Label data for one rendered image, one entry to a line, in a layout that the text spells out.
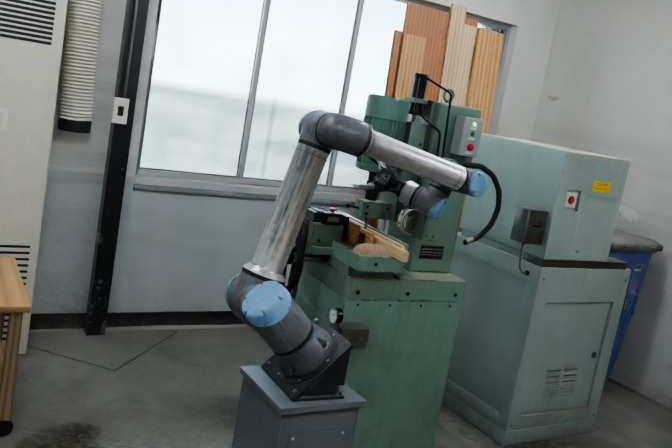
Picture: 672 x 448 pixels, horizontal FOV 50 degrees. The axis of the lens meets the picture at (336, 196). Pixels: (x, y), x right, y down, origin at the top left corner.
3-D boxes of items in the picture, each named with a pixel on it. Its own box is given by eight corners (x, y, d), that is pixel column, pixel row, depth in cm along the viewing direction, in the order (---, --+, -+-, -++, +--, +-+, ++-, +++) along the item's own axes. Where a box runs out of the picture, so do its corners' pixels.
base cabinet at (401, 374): (271, 416, 327) (297, 265, 317) (379, 409, 354) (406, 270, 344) (313, 469, 288) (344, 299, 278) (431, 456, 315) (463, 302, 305)
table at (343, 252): (274, 230, 320) (276, 216, 319) (334, 234, 334) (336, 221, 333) (335, 270, 267) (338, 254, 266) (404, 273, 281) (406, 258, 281)
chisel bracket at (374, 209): (352, 217, 302) (355, 197, 301) (380, 219, 308) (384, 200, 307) (360, 221, 295) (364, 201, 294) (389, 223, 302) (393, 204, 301)
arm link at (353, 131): (342, 110, 220) (495, 173, 255) (322, 107, 230) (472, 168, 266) (330, 146, 220) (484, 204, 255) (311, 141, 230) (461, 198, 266)
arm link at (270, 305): (283, 360, 218) (251, 321, 210) (260, 341, 233) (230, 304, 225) (319, 325, 222) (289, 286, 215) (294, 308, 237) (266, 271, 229)
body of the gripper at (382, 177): (379, 164, 271) (406, 178, 267) (384, 169, 279) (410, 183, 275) (369, 181, 271) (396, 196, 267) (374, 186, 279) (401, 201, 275)
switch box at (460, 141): (449, 153, 300) (456, 114, 297) (468, 155, 304) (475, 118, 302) (458, 155, 294) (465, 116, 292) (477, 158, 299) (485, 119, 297)
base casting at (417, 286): (298, 266, 317) (302, 246, 315) (406, 270, 344) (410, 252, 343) (345, 299, 278) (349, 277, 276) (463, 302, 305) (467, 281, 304)
